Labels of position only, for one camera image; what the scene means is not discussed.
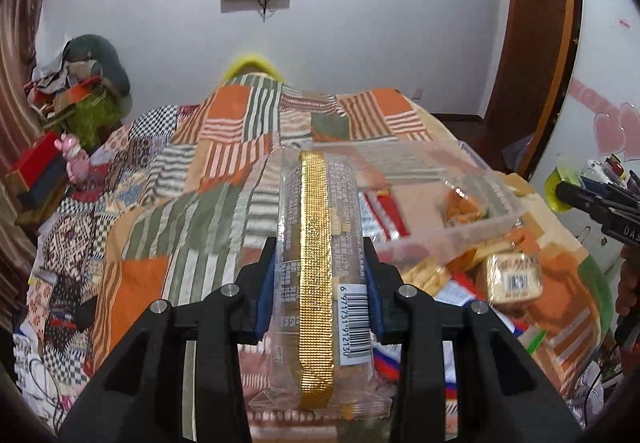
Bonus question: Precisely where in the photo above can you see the red box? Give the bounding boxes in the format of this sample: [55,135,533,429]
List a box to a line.
[6,131,63,194]

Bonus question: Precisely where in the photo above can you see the long gold-striped clear snack packet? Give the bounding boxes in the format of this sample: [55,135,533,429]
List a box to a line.
[248,147,394,422]

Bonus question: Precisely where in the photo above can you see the brown wooden door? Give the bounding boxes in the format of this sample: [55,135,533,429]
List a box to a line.
[480,0,583,176]

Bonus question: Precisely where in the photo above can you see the blue red white packet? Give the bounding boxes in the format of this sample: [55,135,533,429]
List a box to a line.
[371,342,404,384]

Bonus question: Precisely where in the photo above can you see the square cake packet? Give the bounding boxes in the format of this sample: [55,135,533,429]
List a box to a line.
[475,251,545,304]

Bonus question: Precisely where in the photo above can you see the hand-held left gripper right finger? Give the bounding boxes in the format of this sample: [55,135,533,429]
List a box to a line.
[363,236,586,443]

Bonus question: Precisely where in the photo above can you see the yellow pillow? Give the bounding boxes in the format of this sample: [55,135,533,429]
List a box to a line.
[221,52,287,85]

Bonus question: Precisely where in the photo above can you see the orange snack packet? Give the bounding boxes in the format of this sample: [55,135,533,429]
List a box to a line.
[442,187,491,227]

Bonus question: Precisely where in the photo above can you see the dark blue box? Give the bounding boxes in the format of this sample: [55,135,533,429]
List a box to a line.
[17,158,71,216]

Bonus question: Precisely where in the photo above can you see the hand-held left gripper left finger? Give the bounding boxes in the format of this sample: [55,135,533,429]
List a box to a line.
[57,237,277,443]

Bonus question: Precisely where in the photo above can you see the green fuzzy cloth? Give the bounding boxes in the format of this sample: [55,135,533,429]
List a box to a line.
[65,90,126,150]

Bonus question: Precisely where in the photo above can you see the person's right hand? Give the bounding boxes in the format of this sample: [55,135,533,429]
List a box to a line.
[617,243,640,324]

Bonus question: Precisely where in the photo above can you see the yellow cracker packet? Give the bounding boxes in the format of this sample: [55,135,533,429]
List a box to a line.
[400,257,453,298]

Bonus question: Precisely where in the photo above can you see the clear plastic storage box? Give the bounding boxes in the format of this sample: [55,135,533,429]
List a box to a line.
[311,139,527,270]

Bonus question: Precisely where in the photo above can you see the tangle of thin cables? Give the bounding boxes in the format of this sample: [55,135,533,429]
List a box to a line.
[12,353,76,429]

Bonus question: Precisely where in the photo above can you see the patchwork blanket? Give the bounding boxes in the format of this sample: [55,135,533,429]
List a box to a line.
[27,73,613,443]

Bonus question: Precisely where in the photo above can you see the striped brown curtain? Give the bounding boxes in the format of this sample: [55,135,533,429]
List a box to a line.
[0,0,71,234]

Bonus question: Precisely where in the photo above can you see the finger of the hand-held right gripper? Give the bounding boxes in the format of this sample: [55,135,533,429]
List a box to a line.
[556,178,615,220]

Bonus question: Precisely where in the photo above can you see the yellow-green round object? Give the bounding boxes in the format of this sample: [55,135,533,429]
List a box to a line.
[544,167,583,215]

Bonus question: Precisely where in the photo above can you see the pink plush toy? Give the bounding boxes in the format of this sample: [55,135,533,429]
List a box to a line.
[54,133,92,185]

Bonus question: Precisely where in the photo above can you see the pile of clothes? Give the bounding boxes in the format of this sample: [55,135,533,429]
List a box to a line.
[22,34,132,124]

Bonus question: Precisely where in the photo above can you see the white cabinet with heart stickers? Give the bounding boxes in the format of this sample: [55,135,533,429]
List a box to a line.
[529,0,640,274]

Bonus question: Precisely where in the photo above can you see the red and white striped packet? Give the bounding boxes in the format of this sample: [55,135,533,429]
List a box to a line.
[361,190,412,244]

